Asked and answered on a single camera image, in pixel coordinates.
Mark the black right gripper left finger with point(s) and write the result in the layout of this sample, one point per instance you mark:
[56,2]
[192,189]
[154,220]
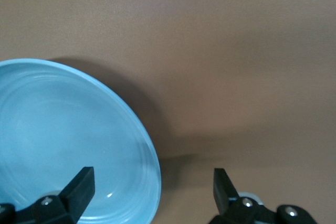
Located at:
[77,195]

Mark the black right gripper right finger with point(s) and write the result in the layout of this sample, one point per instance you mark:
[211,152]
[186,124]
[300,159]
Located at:
[223,192]

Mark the blue plate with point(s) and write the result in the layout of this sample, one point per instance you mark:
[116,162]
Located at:
[65,129]

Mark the brown table mat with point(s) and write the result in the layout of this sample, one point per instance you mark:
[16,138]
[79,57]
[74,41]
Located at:
[236,51]

